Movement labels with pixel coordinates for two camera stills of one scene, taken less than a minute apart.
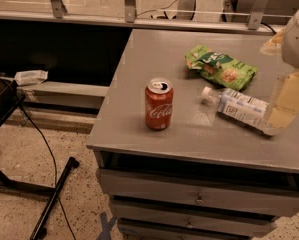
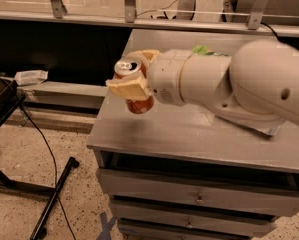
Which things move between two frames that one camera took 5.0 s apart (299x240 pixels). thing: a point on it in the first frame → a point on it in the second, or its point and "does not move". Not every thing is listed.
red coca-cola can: x=159 y=104 → x=132 y=66
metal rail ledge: x=144 y=22 does not move
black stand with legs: x=4 y=98 does not move
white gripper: x=297 y=40 → x=165 y=78
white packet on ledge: x=28 y=77 does not move
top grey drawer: x=235 y=193 does not move
